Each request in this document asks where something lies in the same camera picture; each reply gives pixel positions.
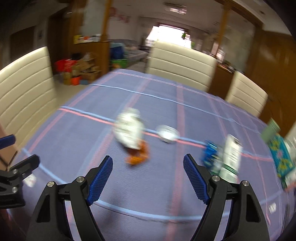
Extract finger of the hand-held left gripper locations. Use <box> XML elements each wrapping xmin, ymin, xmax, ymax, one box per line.
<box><xmin>0</xmin><ymin>135</ymin><xmax>16</xmax><ymax>151</ymax></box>
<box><xmin>0</xmin><ymin>154</ymin><xmax>40</xmax><ymax>187</ymax></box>

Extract window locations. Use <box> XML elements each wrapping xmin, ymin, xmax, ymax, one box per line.
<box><xmin>148</xmin><ymin>24</ymin><xmax>192</xmax><ymax>49</ymax></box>

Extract wooden partition cabinet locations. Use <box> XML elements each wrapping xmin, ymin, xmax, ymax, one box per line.
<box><xmin>70</xmin><ymin>40</ymin><xmax>110</xmax><ymax>77</ymax></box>

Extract grey patterned sofa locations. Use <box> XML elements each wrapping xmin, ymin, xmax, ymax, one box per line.
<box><xmin>111</xmin><ymin>40</ymin><xmax>148</xmax><ymax>63</ymax></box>

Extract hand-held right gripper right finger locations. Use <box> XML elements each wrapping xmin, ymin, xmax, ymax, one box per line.
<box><xmin>183</xmin><ymin>153</ymin><xmax>270</xmax><ymax>241</ymax></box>

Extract green cup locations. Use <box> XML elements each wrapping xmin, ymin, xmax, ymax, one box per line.
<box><xmin>261</xmin><ymin>118</ymin><xmax>280</xmax><ymax>142</ymax></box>

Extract blue bag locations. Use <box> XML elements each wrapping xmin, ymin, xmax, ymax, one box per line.
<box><xmin>110</xmin><ymin>45</ymin><xmax>125</xmax><ymax>61</ymax></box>

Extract blue wrapper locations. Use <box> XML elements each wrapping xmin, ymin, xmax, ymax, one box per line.
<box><xmin>202</xmin><ymin>140</ymin><xmax>220</xmax><ymax>173</ymax></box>

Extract ceiling lamp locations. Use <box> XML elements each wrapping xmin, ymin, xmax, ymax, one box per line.
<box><xmin>163</xmin><ymin>2</ymin><xmax>186</xmax><ymax>12</ymax></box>

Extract red bag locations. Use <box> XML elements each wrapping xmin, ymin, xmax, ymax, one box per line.
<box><xmin>54</xmin><ymin>59</ymin><xmax>74</xmax><ymax>75</ymax></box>

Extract brown wooden door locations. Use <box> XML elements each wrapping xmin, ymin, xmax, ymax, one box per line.
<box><xmin>252</xmin><ymin>28</ymin><xmax>296</xmax><ymax>130</ymax></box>

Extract pile of cardboard boxes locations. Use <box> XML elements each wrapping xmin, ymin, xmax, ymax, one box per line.
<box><xmin>62</xmin><ymin>52</ymin><xmax>102</xmax><ymax>85</ymax></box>

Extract green printed bag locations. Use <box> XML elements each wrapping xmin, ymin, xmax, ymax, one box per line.
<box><xmin>112</xmin><ymin>58</ymin><xmax>129</xmax><ymax>70</ymax></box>

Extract green white milk carton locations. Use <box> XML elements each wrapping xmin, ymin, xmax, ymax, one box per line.
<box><xmin>218</xmin><ymin>134</ymin><xmax>243</xmax><ymax>183</ymax></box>

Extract orange peel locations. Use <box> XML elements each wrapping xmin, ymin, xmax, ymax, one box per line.
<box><xmin>126</xmin><ymin>141</ymin><xmax>149</xmax><ymax>165</ymax></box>

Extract plaid purple tablecloth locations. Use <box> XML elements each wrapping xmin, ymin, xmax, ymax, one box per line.
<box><xmin>11</xmin><ymin>68</ymin><xmax>296</xmax><ymax>241</ymax></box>

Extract blue beaded tissue box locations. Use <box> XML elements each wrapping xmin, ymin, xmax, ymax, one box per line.
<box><xmin>268</xmin><ymin>134</ymin><xmax>296</xmax><ymax>188</ymax></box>

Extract cream quilted leather chair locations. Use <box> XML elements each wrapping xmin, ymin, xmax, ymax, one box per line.
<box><xmin>0</xmin><ymin>46</ymin><xmax>58</xmax><ymax>149</ymax></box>
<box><xmin>225</xmin><ymin>71</ymin><xmax>269</xmax><ymax>117</ymax></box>
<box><xmin>146</xmin><ymin>41</ymin><xmax>216</xmax><ymax>92</ymax></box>

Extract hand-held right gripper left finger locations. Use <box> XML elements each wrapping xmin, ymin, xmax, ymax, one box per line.
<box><xmin>26</xmin><ymin>155</ymin><xmax>114</xmax><ymax>241</ymax></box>

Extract white bottle cap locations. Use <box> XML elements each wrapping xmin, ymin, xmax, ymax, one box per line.
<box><xmin>156</xmin><ymin>125</ymin><xmax>179</xmax><ymax>143</ymax></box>

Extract white plastic bag wad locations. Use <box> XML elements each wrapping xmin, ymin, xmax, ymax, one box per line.
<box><xmin>113</xmin><ymin>108</ymin><xmax>145</xmax><ymax>150</ymax></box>

